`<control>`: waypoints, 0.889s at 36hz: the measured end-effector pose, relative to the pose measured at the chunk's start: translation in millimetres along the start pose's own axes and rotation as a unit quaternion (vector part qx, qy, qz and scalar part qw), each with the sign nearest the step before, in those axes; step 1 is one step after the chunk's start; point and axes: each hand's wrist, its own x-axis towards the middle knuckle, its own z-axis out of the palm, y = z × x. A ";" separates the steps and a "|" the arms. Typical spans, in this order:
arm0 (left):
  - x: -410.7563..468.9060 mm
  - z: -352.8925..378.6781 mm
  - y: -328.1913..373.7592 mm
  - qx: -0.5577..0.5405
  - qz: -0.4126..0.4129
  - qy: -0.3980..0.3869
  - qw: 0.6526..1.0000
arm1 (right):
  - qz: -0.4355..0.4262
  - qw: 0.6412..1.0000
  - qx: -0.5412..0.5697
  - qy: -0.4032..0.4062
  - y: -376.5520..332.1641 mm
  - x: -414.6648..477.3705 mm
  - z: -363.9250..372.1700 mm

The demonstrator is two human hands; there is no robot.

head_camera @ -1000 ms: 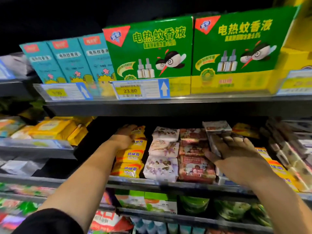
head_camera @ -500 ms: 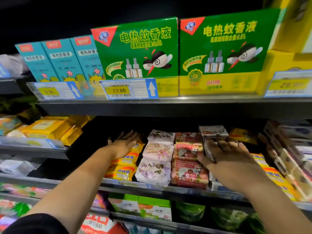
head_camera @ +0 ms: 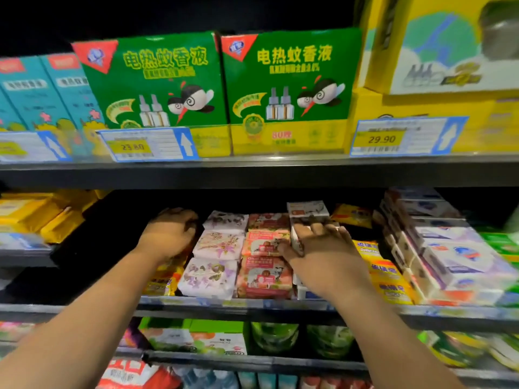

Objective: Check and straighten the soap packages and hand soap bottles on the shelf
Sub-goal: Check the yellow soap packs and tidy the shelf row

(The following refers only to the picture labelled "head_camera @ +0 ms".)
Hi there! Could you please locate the person's right hand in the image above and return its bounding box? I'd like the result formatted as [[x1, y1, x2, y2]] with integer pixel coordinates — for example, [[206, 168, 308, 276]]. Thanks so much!
[[277, 223, 371, 302]]

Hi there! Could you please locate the person's left hand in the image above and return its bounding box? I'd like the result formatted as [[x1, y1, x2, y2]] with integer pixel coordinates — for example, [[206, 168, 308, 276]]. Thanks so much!
[[136, 208, 199, 266]]

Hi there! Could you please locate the yellow soap packet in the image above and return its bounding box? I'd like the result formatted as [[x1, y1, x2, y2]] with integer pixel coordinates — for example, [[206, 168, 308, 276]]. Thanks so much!
[[144, 271, 188, 298], [158, 255, 189, 276]]

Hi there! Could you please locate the stack of white orange soap boxes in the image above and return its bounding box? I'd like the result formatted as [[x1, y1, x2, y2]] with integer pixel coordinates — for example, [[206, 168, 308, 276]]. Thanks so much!
[[286, 200, 332, 300]]

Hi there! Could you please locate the stack of floral soap boxes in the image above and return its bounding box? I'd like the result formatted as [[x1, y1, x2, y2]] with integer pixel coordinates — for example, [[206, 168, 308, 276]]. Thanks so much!
[[177, 210, 250, 300]]

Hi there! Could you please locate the stack of pink soap boxes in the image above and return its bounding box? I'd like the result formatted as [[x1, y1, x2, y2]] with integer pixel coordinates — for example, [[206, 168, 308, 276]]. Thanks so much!
[[237, 212, 295, 300]]

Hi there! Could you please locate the stack of yellow soap boxes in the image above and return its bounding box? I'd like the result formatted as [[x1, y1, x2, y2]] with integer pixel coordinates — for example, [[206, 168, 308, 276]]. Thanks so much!
[[331, 204, 416, 306]]

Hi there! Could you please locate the stack of white purple soap boxes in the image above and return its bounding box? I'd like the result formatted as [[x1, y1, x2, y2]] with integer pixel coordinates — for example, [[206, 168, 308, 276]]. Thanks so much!
[[373, 187, 519, 307]]

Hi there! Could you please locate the stack of yellow soap cartons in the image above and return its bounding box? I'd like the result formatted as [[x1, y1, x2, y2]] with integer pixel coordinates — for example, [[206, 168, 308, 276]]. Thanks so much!
[[0, 190, 107, 244]]

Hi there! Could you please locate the stack of green soap boxes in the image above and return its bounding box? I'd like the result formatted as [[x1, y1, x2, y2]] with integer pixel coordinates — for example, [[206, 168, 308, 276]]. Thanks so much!
[[478, 229, 519, 308]]

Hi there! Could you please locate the person's right forearm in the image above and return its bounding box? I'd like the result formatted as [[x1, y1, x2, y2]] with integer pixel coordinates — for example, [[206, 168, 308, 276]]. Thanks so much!
[[324, 267, 488, 389]]

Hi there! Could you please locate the person's left forearm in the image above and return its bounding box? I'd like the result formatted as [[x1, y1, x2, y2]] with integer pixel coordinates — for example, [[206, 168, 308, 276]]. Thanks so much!
[[0, 247, 175, 389]]

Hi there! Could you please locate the white blue price tag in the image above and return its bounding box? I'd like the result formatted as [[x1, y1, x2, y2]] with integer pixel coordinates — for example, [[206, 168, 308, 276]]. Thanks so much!
[[97, 125, 201, 164], [0, 129, 72, 164], [350, 116, 470, 159]]

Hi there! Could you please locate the green white carton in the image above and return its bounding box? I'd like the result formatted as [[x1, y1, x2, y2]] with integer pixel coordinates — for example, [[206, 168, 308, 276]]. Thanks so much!
[[138, 316, 196, 352], [190, 320, 248, 356]]

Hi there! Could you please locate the row of red tubes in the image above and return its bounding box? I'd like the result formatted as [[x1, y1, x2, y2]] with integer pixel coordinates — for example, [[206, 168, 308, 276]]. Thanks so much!
[[300, 375, 374, 389]]

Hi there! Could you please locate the red white packet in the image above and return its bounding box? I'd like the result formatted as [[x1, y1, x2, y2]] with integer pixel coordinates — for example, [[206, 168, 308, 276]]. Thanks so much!
[[97, 358, 183, 389]]

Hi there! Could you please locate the white blue price strip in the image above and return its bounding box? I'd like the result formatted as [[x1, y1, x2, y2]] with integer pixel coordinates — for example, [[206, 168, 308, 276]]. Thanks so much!
[[0, 231, 54, 252]]

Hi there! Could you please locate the row of blue white tubes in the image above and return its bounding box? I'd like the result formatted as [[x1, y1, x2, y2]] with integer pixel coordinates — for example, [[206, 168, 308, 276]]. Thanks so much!
[[174, 367, 301, 389]]

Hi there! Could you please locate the green box mosquito print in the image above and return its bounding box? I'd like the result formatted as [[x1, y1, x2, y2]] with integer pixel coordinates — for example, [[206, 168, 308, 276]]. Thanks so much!
[[71, 30, 232, 159], [221, 28, 363, 156]]

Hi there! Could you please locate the teal box yellow cartoon print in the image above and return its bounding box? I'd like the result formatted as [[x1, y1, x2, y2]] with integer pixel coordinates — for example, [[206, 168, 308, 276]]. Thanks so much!
[[41, 52, 110, 155]]

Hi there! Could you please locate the row of pink orange packets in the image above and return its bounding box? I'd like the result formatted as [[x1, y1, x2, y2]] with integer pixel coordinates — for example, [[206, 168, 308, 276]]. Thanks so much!
[[0, 320, 37, 344]]

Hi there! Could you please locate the flat yellow box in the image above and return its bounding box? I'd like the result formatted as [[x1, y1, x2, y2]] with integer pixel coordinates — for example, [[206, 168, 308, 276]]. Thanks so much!
[[347, 85, 519, 155]]

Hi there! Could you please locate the large yellow box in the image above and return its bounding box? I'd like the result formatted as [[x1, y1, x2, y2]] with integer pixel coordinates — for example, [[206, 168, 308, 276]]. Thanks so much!
[[354, 0, 519, 96]]

